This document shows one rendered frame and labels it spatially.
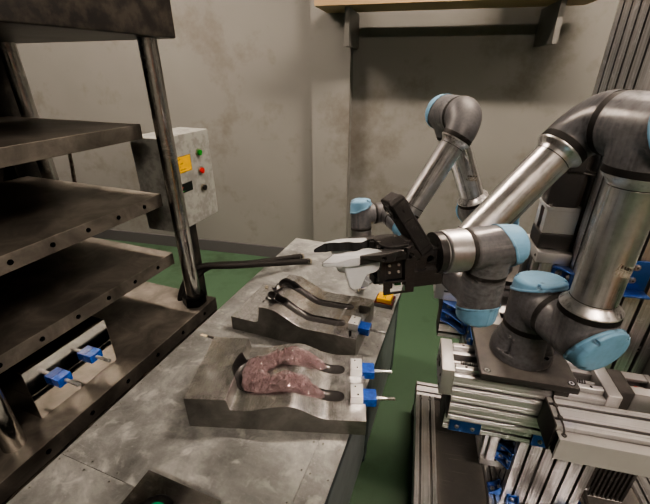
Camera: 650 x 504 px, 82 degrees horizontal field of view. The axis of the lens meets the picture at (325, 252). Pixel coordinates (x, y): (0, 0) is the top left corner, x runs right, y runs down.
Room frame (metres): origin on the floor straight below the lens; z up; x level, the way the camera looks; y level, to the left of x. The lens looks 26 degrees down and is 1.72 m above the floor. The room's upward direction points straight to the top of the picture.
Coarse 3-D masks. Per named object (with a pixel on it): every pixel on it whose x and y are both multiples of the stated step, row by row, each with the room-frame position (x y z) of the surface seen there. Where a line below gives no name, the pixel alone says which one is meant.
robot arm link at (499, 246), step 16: (496, 224) 0.60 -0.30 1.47; (512, 224) 0.61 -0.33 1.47; (480, 240) 0.56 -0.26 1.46; (496, 240) 0.57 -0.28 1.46; (512, 240) 0.57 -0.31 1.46; (528, 240) 0.58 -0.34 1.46; (480, 256) 0.55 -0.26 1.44; (496, 256) 0.56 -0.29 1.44; (512, 256) 0.56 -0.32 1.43; (480, 272) 0.57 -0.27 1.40; (496, 272) 0.56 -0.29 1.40
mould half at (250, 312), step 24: (264, 288) 1.39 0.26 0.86; (288, 288) 1.27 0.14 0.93; (312, 288) 1.32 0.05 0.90; (240, 312) 1.21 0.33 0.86; (264, 312) 1.13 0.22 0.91; (288, 312) 1.14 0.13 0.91; (312, 312) 1.18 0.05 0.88; (336, 312) 1.17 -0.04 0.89; (264, 336) 1.14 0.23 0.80; (288, 336) 1.10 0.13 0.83; (312, 336) 1.07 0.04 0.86; (336, 336) 1.03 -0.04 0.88; (360, 336) 1.07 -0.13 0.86
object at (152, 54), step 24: (0, 48) 1.60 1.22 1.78; (144, 48) 1.36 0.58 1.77; (24, 72) 1.63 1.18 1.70; (144, 72) 1.37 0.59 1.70; (24, 96) 1.61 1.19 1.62; (168, 120) 1.38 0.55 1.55; (168, 144) 1.36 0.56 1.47; (48, 168) 1.61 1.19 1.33; (168, 168) 1.36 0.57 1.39; (168, 192) 1.36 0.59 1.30; (192, 264) 1.37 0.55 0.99; (192, 288) 1.36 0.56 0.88
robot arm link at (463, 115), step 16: (464, 96) 1.26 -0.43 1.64; (448, 112) 1.24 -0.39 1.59; (464, 112) 1.20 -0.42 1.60; (480, 112) 1.22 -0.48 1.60; (448, 128) 1.20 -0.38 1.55; (464, 128) 1.17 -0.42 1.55; (448, 144) 1.18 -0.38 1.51; (464, 144) 1.17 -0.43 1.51; (432, 160) 1.19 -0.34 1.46; (448, 160) 1.17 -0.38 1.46; (432, 176) 1.16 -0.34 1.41; (416, 192) 1.16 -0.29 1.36; (432, 192) 1.16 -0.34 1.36; (416, 208) 1.15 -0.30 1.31
